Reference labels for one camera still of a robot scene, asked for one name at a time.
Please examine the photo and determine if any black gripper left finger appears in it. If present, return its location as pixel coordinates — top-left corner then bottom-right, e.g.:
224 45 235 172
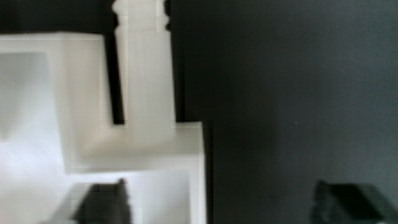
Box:
71 179 135 224

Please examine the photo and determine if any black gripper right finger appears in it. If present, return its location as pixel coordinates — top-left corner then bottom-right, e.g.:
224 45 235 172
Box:
311 180 398 224

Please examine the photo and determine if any white chair seat part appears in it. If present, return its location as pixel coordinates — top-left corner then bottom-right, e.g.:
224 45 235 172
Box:
0 33 206 224

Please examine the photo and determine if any white chair leg block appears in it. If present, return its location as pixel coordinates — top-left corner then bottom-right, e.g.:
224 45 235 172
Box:
112 0 176 144

